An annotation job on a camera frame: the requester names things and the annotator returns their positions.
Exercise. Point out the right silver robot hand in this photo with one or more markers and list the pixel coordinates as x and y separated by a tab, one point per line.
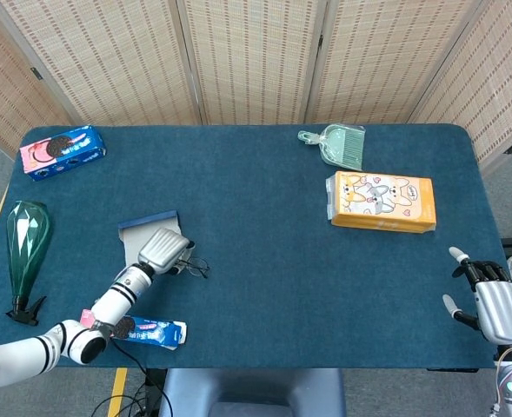
503	310

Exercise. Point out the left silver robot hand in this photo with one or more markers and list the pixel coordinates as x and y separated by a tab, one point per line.
162	252

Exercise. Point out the dark blue glasses case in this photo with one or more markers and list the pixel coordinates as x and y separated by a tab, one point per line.
130	245

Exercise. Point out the dark-framed eyeglasses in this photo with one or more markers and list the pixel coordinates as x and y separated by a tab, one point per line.
198	263

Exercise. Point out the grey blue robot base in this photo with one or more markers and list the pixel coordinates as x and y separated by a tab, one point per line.
251	391

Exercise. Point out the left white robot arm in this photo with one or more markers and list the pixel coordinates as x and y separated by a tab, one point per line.
116	299

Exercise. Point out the opened blue Oreo box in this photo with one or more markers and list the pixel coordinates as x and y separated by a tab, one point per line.
155	332

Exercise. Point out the teal table cloth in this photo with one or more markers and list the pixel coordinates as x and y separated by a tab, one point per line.
255	217

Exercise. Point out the green spray bottle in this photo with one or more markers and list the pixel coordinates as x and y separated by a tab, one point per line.
25	234

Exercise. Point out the closed blue Oreo box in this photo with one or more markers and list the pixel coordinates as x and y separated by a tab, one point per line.
60	152

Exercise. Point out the orange cartoon tissue pack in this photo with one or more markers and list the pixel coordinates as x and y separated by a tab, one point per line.
381	200

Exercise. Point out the mint green dustpan brush set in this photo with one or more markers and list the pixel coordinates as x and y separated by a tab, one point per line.
340	147

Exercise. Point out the bamboo folding screen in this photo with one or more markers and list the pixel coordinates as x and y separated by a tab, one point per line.
255	61

